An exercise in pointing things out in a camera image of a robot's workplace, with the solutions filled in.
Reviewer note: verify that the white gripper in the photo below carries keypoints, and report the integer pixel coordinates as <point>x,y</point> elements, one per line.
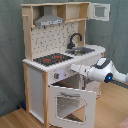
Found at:
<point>81,69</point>

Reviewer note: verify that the white toy microwave door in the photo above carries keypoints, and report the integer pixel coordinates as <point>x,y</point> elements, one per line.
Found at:
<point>98,11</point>

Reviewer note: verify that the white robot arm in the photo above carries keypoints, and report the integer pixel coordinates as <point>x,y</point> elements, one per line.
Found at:
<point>103,71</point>

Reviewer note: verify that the wooden toy kitchen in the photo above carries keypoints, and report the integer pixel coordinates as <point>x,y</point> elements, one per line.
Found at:
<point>54,38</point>

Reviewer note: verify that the white cabinet door with dispenser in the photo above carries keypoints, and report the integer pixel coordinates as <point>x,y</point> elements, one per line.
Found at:
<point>91,85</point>

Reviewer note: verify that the grey toy sink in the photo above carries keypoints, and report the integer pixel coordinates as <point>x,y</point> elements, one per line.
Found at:
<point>79,51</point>

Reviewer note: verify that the left stove knob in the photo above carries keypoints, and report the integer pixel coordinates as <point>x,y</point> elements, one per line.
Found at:
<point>56,75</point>

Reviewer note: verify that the white oven door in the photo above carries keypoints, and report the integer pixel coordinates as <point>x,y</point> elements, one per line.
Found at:
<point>64,101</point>

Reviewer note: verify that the black toy stovetop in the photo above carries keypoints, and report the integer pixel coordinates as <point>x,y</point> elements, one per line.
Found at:
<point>52,59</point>

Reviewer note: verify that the grey range hood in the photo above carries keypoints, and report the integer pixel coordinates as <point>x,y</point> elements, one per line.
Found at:
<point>46,15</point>

